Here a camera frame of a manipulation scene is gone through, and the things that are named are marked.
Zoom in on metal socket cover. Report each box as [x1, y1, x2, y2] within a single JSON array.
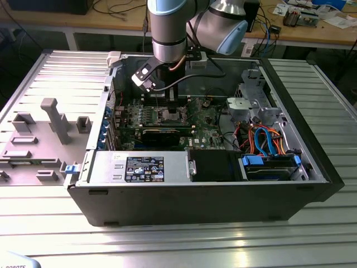
[[158, 108, 185, 123]]

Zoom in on CPU socket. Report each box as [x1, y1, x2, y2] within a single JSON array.
[[156, 107, 188, 126]]

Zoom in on grey case latch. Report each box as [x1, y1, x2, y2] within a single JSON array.
[[106, 51, 124, 68]]

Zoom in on black graphics card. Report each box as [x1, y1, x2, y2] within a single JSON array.
[[141, 128, 182, 147]]

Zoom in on green motherboard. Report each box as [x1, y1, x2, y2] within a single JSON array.
[[113, 96, 234, 151]]

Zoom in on silver metal drive cage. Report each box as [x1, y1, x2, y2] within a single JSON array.
[[225, 68, 290, 131]]

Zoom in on white printed label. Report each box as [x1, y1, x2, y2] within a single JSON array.
[[242, 43, 255, 58]]

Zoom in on wooden workbench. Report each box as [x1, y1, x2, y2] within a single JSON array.
[[0, 0, 357, 52]]

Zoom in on black drive bay shroud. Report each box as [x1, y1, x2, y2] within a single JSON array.
[[187, 149, 243, 183]]

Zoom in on silver power supply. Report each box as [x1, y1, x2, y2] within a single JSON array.
[[88, 150, 191, 185]]

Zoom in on blue plastic latch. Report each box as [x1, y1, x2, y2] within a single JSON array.
[[64, 164, 80, 176]]

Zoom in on black monitor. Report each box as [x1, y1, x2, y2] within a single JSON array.
[[5, 0, 93, 16]]

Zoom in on black PC case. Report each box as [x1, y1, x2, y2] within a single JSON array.
[[63, 49, 346, 227]]

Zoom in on metal cooler fan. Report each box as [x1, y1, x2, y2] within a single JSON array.
[[282, 7, 301, 28]]

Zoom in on grey parts rack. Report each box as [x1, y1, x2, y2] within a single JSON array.
[[0, 97, 94, 187]]

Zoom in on hard disk blue carrier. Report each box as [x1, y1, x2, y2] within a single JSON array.
[[238, 153, 303, 182]]

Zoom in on small open box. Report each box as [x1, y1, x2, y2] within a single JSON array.
[[300, 10, 321, 28]]

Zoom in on white papers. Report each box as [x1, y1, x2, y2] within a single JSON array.
[[322, 16, 354, 29]]

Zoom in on pale blue teach pendant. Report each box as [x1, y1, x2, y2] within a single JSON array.
[[0, 250, 42, 268]]

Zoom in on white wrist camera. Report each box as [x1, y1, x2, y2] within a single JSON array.
[[131, 57, 163, 93]]

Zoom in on black camera cable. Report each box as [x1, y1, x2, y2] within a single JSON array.
[[152, 51, 226, 92]]

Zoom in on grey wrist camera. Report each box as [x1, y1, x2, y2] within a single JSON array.
[[187, 47, 209, 70]]

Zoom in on thin red wire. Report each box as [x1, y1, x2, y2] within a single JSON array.
[[115, 90, 126, 109]]

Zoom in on orange data cable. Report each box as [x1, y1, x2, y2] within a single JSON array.
[[269, 130, 290, 156], [237, 122, 256, 154]]

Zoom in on blue flat data cable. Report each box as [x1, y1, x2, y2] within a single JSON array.
[[253, 127, 277, 157]]

